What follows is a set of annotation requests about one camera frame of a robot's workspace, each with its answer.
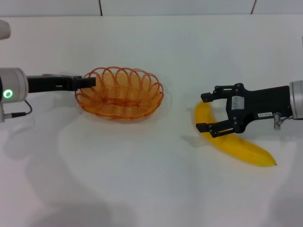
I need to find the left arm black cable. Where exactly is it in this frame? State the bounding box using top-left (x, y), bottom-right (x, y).
top-left (4, 99), bottom-right (33, 118)

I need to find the yellow banana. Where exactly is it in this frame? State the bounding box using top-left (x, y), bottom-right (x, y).
top-left (194, 100), bottom-right (277, 168)

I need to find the grey rounded housing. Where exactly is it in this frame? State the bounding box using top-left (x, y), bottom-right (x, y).
top-left (0, 19), bottom-right (11, 40)

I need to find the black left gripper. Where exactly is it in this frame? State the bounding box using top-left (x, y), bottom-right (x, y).
top-left (26, 73), bottom-right (97, 94)

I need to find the right arm metal cable connector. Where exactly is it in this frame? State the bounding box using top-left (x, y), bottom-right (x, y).
top-left (273, 112), bottom-right (294, 130)

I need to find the orange wire basket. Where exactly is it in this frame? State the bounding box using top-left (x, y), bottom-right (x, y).
top-left (74, 66), bottom-right (164, 121)

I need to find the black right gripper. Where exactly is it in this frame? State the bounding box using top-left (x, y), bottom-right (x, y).
top-left (196, 83), bottom-right (293, 139)

